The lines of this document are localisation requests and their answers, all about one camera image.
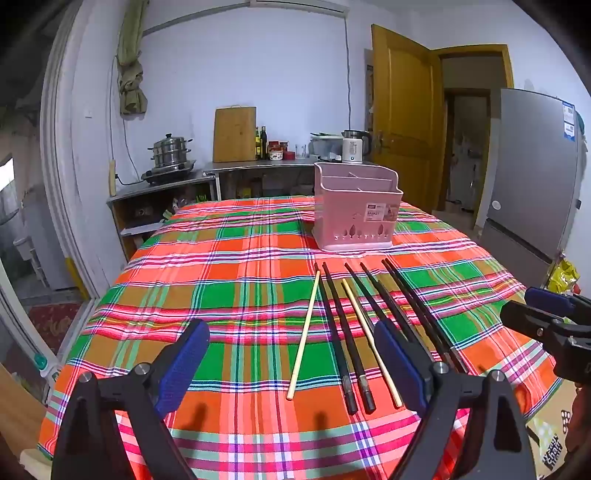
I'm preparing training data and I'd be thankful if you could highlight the red patterned rug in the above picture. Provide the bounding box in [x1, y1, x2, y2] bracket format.
[28, 302, 86, 356]

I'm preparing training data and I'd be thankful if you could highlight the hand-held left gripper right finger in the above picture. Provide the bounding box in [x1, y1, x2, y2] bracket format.
[374, 320, 536, 480]

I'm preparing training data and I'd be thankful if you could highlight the steel steamer pot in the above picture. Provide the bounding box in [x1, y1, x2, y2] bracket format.
[148, 134, 194, 169]

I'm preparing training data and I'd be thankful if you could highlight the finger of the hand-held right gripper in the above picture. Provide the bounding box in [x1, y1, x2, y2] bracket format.
[525, 287, 591, 319]
[500, 301, 561, 344]

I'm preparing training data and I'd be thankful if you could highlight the wooden cutting board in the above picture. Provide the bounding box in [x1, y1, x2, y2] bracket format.
[212, 106, 257, 163]

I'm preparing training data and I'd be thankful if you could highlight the air conditioner power cable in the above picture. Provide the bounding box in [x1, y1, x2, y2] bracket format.
[344, 16, 354, 132]

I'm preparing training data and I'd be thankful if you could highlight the grey countertop appliance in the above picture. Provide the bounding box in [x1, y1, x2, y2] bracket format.
[308, 134, 345, 160]

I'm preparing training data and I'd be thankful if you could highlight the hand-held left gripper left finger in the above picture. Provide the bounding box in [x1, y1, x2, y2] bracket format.
[51, 318, 211, 480]

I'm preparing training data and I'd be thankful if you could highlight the pink plastic utensil holder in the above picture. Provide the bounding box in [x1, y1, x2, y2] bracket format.
[311, 161, 404, 252]

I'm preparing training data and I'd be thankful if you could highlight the plaid tablecloth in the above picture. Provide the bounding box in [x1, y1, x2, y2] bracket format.
[38, 196, 575, 480]

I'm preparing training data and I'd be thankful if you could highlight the white electric kettle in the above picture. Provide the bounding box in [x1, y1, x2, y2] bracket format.
[342, 130, 371, 164]

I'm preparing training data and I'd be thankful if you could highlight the steel counter shelf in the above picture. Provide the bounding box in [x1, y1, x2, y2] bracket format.
[203, 157, 379, 201]

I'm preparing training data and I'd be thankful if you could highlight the black cooktop stove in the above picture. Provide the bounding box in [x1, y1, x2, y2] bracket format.
[141, 159, 197, 185]

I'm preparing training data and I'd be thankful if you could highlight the yellow wooden door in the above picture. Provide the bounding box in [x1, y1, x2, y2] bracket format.
[372, 24, 444, 213]

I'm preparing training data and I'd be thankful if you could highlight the olive green curtain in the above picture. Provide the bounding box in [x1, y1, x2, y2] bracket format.
[115, 0, 149, 116]

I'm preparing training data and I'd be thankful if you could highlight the yellow wooden door frame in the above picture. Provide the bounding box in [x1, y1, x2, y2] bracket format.
[429, 45, 514, 229]

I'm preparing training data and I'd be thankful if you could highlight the black chopstick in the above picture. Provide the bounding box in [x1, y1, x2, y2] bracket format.
[314, 263, 358, 415]
[385, 258, 469, 373]
[322, 261, 377, 413]
[344, 262, 386, 324]
[381, 260, 459, 371]
[359, 261, 437, 365]

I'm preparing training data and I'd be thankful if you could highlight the yellow plastic bag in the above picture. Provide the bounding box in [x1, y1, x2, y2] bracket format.
[547, 258, 580, 294]

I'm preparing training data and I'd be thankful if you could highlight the silver refrigerator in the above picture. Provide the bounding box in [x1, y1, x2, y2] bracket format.
[478, 88, 583, 289]

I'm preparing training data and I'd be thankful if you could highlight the white arched door frame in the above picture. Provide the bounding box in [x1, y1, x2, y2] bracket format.
[39, 0, 108, 298]

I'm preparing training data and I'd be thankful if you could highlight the low steel-topped cabinet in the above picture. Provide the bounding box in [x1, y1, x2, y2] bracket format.
[107, 168, 220, 261]

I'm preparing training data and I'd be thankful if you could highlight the light wooden chopstick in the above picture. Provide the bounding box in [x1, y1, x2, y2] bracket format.
[341, 278, 404, 409]
[286, 271, 321, 401]

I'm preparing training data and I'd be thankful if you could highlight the stove power cable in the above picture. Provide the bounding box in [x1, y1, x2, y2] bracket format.
[108, 55, 145, 185]

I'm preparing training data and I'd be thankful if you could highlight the printed cardboard box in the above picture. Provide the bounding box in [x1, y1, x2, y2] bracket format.
[526, 401, 578, 476]

